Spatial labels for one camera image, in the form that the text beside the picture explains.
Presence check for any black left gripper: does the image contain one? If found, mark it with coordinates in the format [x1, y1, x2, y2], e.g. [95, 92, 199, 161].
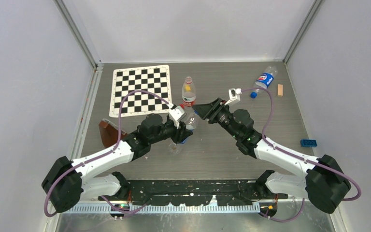
[149, 118, 192, 145]

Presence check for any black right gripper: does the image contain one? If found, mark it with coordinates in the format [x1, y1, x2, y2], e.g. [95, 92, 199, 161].
[192, 98, 241, 140]

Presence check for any clear bottle blue label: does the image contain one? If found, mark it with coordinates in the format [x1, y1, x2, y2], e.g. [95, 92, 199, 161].
[169, 109, 200, 154]

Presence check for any clear bottle red label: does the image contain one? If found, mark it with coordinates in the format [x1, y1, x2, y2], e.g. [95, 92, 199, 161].
[182, 76, 196, 107]

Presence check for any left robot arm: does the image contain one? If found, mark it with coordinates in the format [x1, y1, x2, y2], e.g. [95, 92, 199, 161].
[41, 114, 193, 217]

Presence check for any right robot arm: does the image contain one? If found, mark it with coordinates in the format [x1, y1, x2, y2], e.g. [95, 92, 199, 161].
[192, 98, 351, 214]

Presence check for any pepsi bottle blue cap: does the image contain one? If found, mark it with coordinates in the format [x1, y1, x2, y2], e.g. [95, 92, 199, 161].
[253, 66, 278, 89]

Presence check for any black white chessboard mat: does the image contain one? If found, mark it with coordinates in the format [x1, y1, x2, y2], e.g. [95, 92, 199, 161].
[109, 65, 172, 118]

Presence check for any brown wooden metronome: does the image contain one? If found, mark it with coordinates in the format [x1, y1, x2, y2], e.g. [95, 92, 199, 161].
[98, 118, 119, 148]

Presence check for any tan wooden block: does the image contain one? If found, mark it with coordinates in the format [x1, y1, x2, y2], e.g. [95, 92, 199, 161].
[277, 84, 284, 97]

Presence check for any blue lego brick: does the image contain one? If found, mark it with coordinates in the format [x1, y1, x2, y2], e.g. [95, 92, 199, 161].
[300, 139, 317, 147]

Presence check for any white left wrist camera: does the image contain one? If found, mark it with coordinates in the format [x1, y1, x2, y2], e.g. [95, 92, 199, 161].
[168, 105, 186, 129]

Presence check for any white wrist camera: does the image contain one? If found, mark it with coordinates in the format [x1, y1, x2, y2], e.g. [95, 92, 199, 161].
[225, 88, 242, 107]
[168, 105, 186, 129]

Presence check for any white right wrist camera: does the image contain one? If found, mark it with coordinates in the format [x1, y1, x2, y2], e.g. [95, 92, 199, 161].
[225, 88, 242, 107]

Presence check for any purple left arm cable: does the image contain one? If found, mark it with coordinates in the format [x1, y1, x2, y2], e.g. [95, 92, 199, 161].
[43, 90, 175, 219]

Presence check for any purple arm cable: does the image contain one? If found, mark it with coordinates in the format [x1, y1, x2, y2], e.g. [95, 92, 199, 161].
[43, 90, 175, 219]
[240, 87, 362, 223]

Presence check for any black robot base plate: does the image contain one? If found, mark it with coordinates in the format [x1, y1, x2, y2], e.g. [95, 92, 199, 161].
[106, 179, 288, 206]

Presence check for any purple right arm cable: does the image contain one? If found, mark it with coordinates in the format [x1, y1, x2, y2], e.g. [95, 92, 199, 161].
[240, 87, 362, 223]

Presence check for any slotted aluminium rail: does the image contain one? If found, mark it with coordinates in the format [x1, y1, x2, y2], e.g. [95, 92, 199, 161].
[65, 199, 294, 214]

